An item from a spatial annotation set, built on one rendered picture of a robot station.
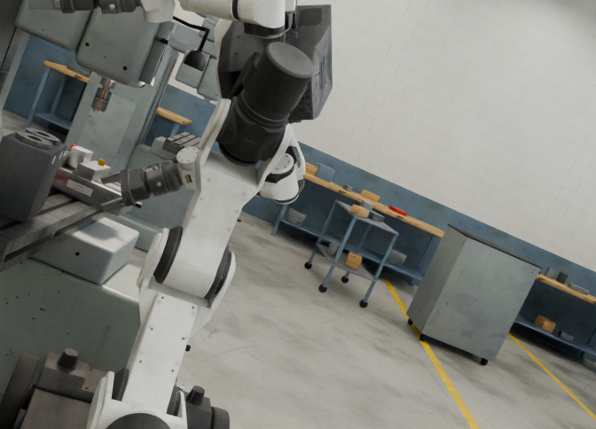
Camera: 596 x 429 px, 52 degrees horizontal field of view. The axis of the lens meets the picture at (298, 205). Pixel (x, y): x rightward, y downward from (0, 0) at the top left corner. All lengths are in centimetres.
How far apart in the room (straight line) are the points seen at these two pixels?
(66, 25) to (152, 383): 110
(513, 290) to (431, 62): 372
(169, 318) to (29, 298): 71
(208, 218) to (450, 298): 477
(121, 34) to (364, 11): 687
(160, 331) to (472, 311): 491
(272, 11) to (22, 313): 125
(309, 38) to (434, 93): 723
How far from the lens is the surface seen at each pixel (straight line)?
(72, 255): 201
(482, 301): 618
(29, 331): 214
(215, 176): 142
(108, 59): 201
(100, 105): 209
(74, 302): 206
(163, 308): 149
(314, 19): 166
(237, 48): 153
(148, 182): 173
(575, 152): 941
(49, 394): 170
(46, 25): 205
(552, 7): 935
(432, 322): 608
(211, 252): 145
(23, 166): 166
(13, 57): 237
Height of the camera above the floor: 142
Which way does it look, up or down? 7 degrees down
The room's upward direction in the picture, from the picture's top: 24 degrees clockwise
